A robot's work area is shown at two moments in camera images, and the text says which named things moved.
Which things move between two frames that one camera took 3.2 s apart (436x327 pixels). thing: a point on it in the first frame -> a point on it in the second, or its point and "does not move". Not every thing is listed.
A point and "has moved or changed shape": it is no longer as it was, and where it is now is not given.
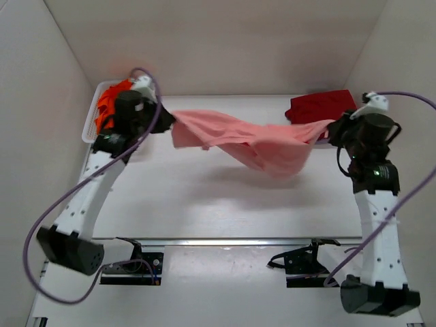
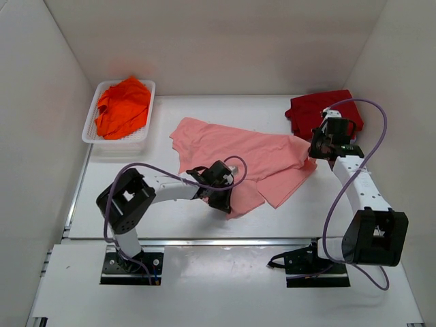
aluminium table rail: x=303 y=242 does not move
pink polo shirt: x=276 y=149 has moved or changed shape
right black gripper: x=341 y=122 -> x=317 y=133
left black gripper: x=167 y=120 -> x=222 y=204
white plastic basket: x=90 y=129 does not move
